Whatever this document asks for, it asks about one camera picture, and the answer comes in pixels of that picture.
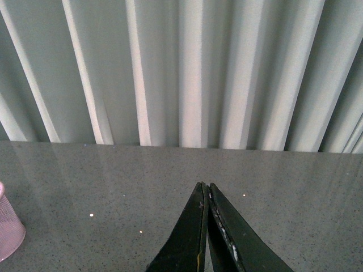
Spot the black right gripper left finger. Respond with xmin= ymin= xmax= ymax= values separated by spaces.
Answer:
xmin=146 ymin=182 xmax=209 ymax=272

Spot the white pleated curtain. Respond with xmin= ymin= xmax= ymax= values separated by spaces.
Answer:
xmin=1 ymin=1 xmax=362 ymax=154

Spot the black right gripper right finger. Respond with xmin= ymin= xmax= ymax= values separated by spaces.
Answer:
xmin=208 ymin=183 xmax=292 ymax=271

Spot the pink mesh pen cup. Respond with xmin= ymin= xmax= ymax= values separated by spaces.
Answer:
xmin=0 ymin=182 xmax=26 ymax=262

